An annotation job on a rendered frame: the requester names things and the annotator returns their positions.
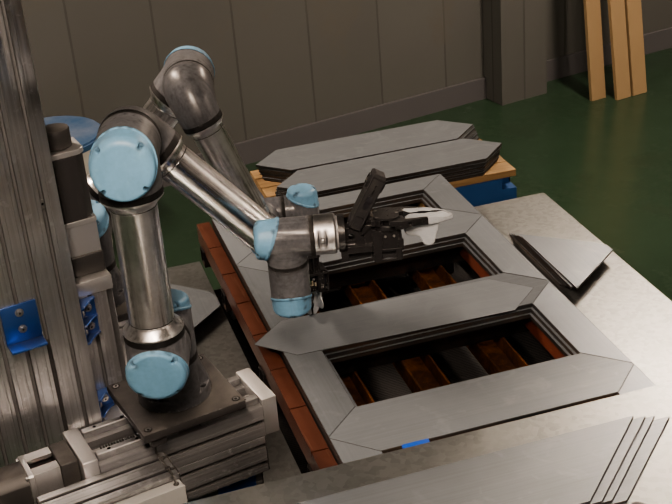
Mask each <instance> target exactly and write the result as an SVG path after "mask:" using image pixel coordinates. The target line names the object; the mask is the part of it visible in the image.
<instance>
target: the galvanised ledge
mask: <svg viewBox="0 0 672 504"><path fill-rule="evenodd" d="M167 269H168V276H169V282H170V284H175V285H180V286H185V287H190V288H195V289H200V290H205V291H209V292H211V293H212V294H215V292H214V290H213V288H212V286H211V284H210V282H209V280H208V278H207V275H206V273H205V271H204V269H203V267H202V265H201V263H200V261H199V262H194V263H189V264H184V265H179V266H174V267H169V268H167ZM215 296H216V294H215ZM216 297H217V296H216ZM194 332H195V339H196V346H197V353H198V355H200V354H204V355H205V356H206V358H207V359H208V360H209V361H210V362H211V363H212V364H213V365H214V366H215V367H216V368H217V370H218V371H219V372H220V373H221V374H222V375H223V376H224V377H225V378H226V379H227V378H230V377H233V376H236V372H237V371H240V370H243V369H246V368H250V369H251V367H250V365H249V363H248V361H247V359H246V357H245V355H244V353H243V351H242V348H241V346H240V344H239V342H238V340H237V338H236V336H235V334H234V332H233V330H232V328H231V325H230V323H229V321H228V319H227V317H226V315H225V313H224V311H223V309H222V307H221V306H220V307H219V308H218V309H217V310H216V311H215V312H214V313H212V314H211V315H210V316H209V317H208V318H207V319H205V320H204V321H203V322H202V323H201V324H200V325H199V326H197V327H196V328H195V329H194ZM251 370H252V369H251ZM266 441H267V449H268V458H269V466H270V469H269V470H267V471H265V472H263V479H264V483H267V482H271V481H275V480H279V479H283V478H287V477H291V476H295V475H299V474H301V472H300V469H299V467H298V465H297V463H296V461H295V459H294V457H293V455H292V453H291V451H290V449H289V446H288V444H287V442H286V440H285V438H284V436H283V434H282V432H281V430H280V428H279V430H278V431H275V432H273V433H270V434H267V435H266Z"/></svg>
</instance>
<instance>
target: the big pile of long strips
mask: <svg viewBox="0 0 672 504"><path fill-rule="evenodd" d="M477 135H478V133H477V131H475V127H474V126H473V124H467V123H458V122H449V121H441V120H434V121H429V122H423V123H418V124H413V125H407V126H402V127H396V128H391V129H386V130H380V131H375V132H369V133H364V134H359V135H353V136H348V137H342V138H337V139H332V140H326V141H321V142H315V143H310V144H305V145H299V146H294V147H288V148H283V149H278V150H275V151H274V152H273V153H271V154H270V155H268V156H267V157H266V158H264V159H263V160H262V161H260V162H259V163H258V164H256V167H258V170H259V173H260V175H262V178H263V179H264V180H265V181H271V182H278V183H281V184H280V185H278V186H277V188H276V191H275V194H276V196H275V197H277V196H284V195H286V194H287V189H288V188H289V187H290V186H292V185H296V184H299V183H306V184H311V185H313V186H314V187H315V188H316V190H317V194H318V198H319V197H324V196H329V195H334V194H339V193H344V192H349V191H354V190H359V189H362V188H363V186H364V182H365V179H366V177H367V175H368V174H369V172H371V170H372V169H373V168H375V169H377V170H380V171H382V172H384V174H385V177H386V184H390V183H395V182H400V181H405V180H410V179H415V178H420V177H425V176H430V175H435V174H441V175H442V176H443V177H444V178H445V179H446V180H447V181H448V182H453V181H458V180H463V179H468V178H473V177H478V176H483V175H484V174H485V173H486V172H487V171H488V170H489V169H490V167H491V166H492V165H493V164H494V163H495V162H496V161H497V160H498V158H499V154H500V149H501V148H502V147H501V146H502V143H498V142H490V141H481V140H478V139H479V137H478V136H477Z"/></svg>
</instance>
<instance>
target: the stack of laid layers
mask: <svg viewBox="0 0 672 504"><path fill-rule="evenodd" d="M419 202H422V203H423V204H424V205H425V207H430V208H437V209H442V208H441V207H440V206H439V205H438V204H437V203H436V202H435V201H434V200H433V199H432V198H431V197H430V196H429V195H428V194H427V193H426V192H425V191H424V190H419V191H414V192H409V193H404V194H399V195H394V196H389V197H384V198H379V199H377V200H376V202H375V204H374V206H373V208H372V210H371V211H373V210H374V209H378V208H383V207H399V206H404V205H409V204H414V203H419ZM354 204H355V203H354ZM354 204H349V205H344V206H339V207H334V208H329V209H324V210H319V213H320V214H325V213H333V214H334V216H336V214H338V213H343V216H344V218H345V217H348V216H349V214H350V212H351V210H352V208H353V206H354ZM212 225H213V230H214V232H215V233H216V235H217V237H218V239H219V241H220V243H221V245H222V247H223V249H224V250H225V252H226V254H227V256H228V258H229V260H230V262H231V264H232V266H233V267H234V269H235V271H236V273H237V275H238V277H239V279H240V281H241V283H242V284H243V286H244V288H245V290H246V292H247V294H248V296H249V298H250V300H251V301H252V303H253V305H254V307H255V309H256V311H257V313H258V315H259V317H260V318H261V320H262V322H263V324H264V326H265V328H266V330H267V332H268V331H270V330H271V329H270V327H269V325H268V323H267V321H266V319H265V317H264V316H263V314H262V312H261V310H260V308H259V306H258V304H257V303H256V301H255V299H254V297H253V295H252V293H251V291H250V289H249V288H248V286H247V284H246V282H245V280H244V278H243V276H242V275H241V273H240V271H239V269H238V267H237V265H236V263H235V261H234V260H233V258H232V256H231V254H230V252H229V250H228V248H227V247H226V245H225V243H224V241H223V239H222V237H221V235H220V234H219V232H218V230H217V228H216V226H215V224H214V222H213V220H212ZM458 247H464V248H465V249H466V250H467V252H468V253H469V254H470V255H471V256H472V257H473V258H474V259H475V260H476V261H477V262H478V263H479V264H480V265H481V267H482V268H483V269H484V270H485V271H486V272H487V273H488V274H489V275H490V276H487V277H482V278H478V279H473V280H469V281H464V282H460V283H455V284H450V285H446V286H441V287H437V288H432V289H428V290H423V291H419V292H414V293H410V294H405V295H400V296H396V297H401V296H406V295H411V294H416V293H421V292H426V291H431V290H436V289H441V288H446V287H451V286H456V285H461V284H466V283H471V282H476V281H480V280H485V279H492V280H498V281H503V282H508V283H513V284H519V285H524V286H529V287H533V289H532V291H531V292H530V293H529V294H528V295H527V297H526V298H525V299H524V300H523V301H522V303H521V304H520V305H519V306H518V307H517V309H516V310H514V311H509V312H505V313H500V314H495V315H490V316H485V317H481V318H476V319H471V320H466V321H461V322H457V323H452V324H447V325H442V326H437V327H432V328H428V329H423V330H418V331H413V332H408V333H404V334H399V335H394V336H389V337H384V338H380V339H375V340H370V341H365V342H360V343H355V344H350V345H345V346H340V347H335V348H330V349H325V350H321V351H323V353H324V355H325V356H326V358H327V360H328V361H329V363H330V365H331V366H332V368H333V370H334V371H335V373H336V375H337V376H338V378H339V380H340V382H341V383H342V385H343V387H344V388H345V390H346V392H347V393H348V395H349V397H350V398H351V400H352V402H353V403H354V405H355V407H357V405H356V403H355V401H354V400H353V398H352V396H351V394H350V393H349V391H348V389H347V388H346V386H345V384H344V383H343V381H342V379H341V378H340V376H339V374H338V373H337V371H336V369H335V368H334V366H333V364H332V363H336V362H341V361H345V360H349V359H354V358H358V357H362V356H367V355H371V354H375V353H380V352H384V351H388V350H393V349H397V348H401V347H406V346H410V345H414V344H419V343H423V342H428V341H432V340H436V339H441V338H445V337H449V336H454V335H458V334H462V333H467V332H471V331H475V330H480V329H484V328H488V327H493V326H497V325H501V324H506V323H510V322H515V321H519V320H523V319H528V318H530V319H531V320H532V321H533V322H534V323H535V324H536V326H537V327H538V328H539V329H540V330H541V331H542V332H543V333H544V334H545V335H546V336H547V337H548V338H549V339H550V341H551V342H552V343H553V344H554V345H555V346H556V347H557V348H558V349H559V350H560V351H561V352H562V353H563V354H564V356H565V357H566V356H570V355H574V354H578V353H579V351H578V350H577V349H576V348H575V347H574V346H573V345H572V344H571V343H570V342H569V341H568V340H567V339H566V338H565V337H564V336H563V335H562V334H561V333H560V332H559V331H558V330H557V329H556V327H555V326H554V325H553V324H552V323H551V322H550V321H549V320H548V319H547V318H546V317H545V316H544V315H543V314H542V313H541V312H540V311H539V310H538V309H537V308H536V307H535V306H534V305H533V302H534V301H535V300H536V298H537V297H538V295H539V294H540V293H541V291H542V290H543V289H544V287H545V286H546V285H547V283H548V282H549V280H545V279H539V278H533V277H527V276H521V275H515V274H509V273H503V272H502V271H501V270H500V269H499V268H498V267H497V266H496V265H495V264H494V263H493V262H492V261H491V260H490V259H489V258H488V256H487V255H486V254H485V253H484V252H483V251H482V250H481V249H480V248H479V247H478V246H477V245H476V244H475V243H474V242H473V241H472V240H471V239H470V238H469V237H468V236H467V235H466V233H464V234H459V235H454V236H449V237H444V238H440V239H435V242H434V243H433V244H432V245H425V244H423V242H421V243H416V244H411V245H406V246H404V250H403V259H406V258H411V257H416V256H420V255H425V254H430V253H435V252H439V251H444V250H449V249H453V248H458ZM388 262H392V261H382V262H375V261H374V259H372V257H371V256H370V257H358V258H349V261H347V262H342V259H340V260H335V261H330V262H326V263H323V265H324V266H325V268H326V269H327V271H328V274H329V275H331V274H336V273H341V272H345V271H350V270H355V269H359V268H364V267H369V266H373V265H378V264H383V263H388ZM396 297H391V298H396ZM391 298H387V299H391ZM278 353H279V354H280V356H281V358H282V360H283V362H284V364H285V366H286V368H287V370H288V371H289V373H290V375H291V377H292V379H293V381H294V383H295V385H296V387H297V388H298V390H299V392H300V394H301V396H302V398H303V400H304V402H305V404H306V405H307V407H308V409H309V411H310V413H311V415H312V417H313V419H314V421H315V422H316V424H317V426H318V428H319V430H320V432H321V434H322V436H323V438H324V439H325V441H326V443H327V445H328V447H329V449H330V451H331V453H332V455H333V456H334V458H335V460H336V462H337V464H338V465H339V464H343V463H342V461H341V459H340V457H339V455H338V454H337V452H336V450H335V448H334V446H333V444H332V442H331V441H330V439H329V437H328V435H327V433H326V431H325V429H324V427H323V426H322V424H321V422H320V420H319V418H318V416H317V414H316V413H315V411H314V409H313V407H312V405H311V403H310V401H309V400H308V398H307V396H306V394H305V392H304V390H303V388H302V386H301V385H300V383H299V381H298V379H297V377H296V375H295V373H294V372H293V370H292V368H291V366H290V364H289V362H288V360H287V358H286V357H285V355H284V353H283V352H282V351H278ZM616 395H620V394H619V393H618V392H616V393H612V394H608V395H604V396H600V397H596V398H592V399H588V400H584V401H580V402H576V403H572V404H568V405H564V406H560V407H556V408H552V409H548V410H544V411H540V412H536V413H532V414H528V415H524V416H520V417H516V418H512V419H508V420H504V421H500V422H496V423H492V424H488V425H484V426H480V427H476V428H472V429H468V430H464V431H460V432H455V433H451V434H447V435H443V436H439V437H435V438H431V439H429V441H430V442H431V441H435V440H439V439H443V438H447V437H451V436H455V435H459V434H463V433H467V432H471V431H475V430H480V429H484V428H488V427H492V426H496V425H500V424H504V423H508V422H512V421H516V420H520V419H524V418H528V417H532V416H536V415H540V414H544V413H548V412H552V411H556V410H560V409H564V408H568V407H572V406H576V405H580V404H584V403H588V402H592V401H596V400H600V399H604V398H608V397H612V396H616Z"/></svg>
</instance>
